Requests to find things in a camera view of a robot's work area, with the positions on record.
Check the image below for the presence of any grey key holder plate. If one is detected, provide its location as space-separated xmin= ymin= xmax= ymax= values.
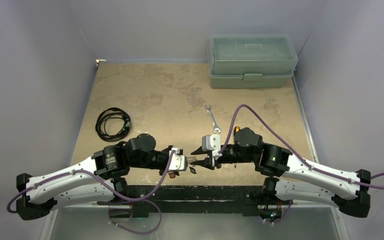
xmin=185 ymin=156 xmax=198 ymax=168

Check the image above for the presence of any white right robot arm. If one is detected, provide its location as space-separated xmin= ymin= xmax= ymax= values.
xmin=191 ymin=127 xmax=371 ymax=218

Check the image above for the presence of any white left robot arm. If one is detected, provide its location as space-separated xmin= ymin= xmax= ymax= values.
xmin=7 ymin=133 xmax=188 ymax=221

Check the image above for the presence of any black oval key tag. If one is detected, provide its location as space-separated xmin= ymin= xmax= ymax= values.
xmin=189 ymin=167 xmax=197 ymax=175

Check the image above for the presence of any orange black screwdriver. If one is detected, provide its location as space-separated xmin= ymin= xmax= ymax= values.
xmin=233 ymin=126 xmax=241 ymax=136

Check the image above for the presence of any silver open-end wrench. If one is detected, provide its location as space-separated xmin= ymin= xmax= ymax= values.
xmin=204 ymin=104 xmax=222 ymax=134

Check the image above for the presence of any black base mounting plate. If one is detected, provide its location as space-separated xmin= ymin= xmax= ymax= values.
xmin=97 ymin=184 xmax=294 ymax=220

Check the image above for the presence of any green plastic toolbox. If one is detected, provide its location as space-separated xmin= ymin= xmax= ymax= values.
xmin=207 ymin=34 xmax=299 ymax=89

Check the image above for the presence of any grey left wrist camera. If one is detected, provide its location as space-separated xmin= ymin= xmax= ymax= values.
xmin=168 ymin=147 xmax=188 ymax=172

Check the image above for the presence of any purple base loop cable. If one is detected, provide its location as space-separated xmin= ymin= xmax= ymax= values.
xmin=107 ymin=198 xmax=162 ymax=236

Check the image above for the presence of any coiled black cable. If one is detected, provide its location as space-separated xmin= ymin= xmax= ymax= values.
xmin=94 ymin=106 xmax=132 ymax=142

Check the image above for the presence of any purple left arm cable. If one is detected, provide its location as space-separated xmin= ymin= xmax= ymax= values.
xmin=6 ymin=150 xmax=177 ymax=215

